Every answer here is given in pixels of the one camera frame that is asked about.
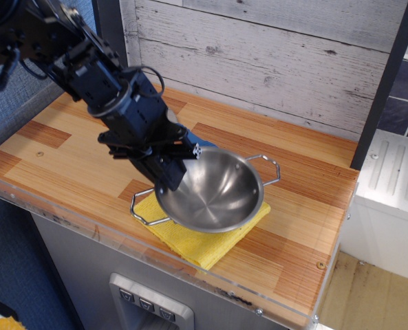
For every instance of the blue ribbed toy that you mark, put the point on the blue ribbed toy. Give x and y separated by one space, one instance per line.
193 138

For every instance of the folded yellow cloth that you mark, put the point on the folded yellow cloth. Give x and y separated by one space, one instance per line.
199 248

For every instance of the clear acrylic table guard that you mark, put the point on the clear acrylic table guard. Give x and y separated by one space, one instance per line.
280 266

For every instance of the yellow object bottom left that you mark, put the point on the yellow object bottom left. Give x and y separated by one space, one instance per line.
11 324

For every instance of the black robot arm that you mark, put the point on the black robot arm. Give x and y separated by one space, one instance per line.
59 42

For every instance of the small stainless steel pan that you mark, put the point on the small stainless steel pan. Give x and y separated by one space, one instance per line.
221 191

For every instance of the dark vertical post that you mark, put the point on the dark vertical post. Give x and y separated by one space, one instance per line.
392 67

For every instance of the silver dispenser button panel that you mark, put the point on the silver dispenser button panel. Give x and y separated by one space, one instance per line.
140 307

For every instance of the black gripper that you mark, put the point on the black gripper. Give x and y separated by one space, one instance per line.
136 116

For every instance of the white ribbed cabinet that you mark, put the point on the white ribbed cabinet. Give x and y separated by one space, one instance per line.
376 229

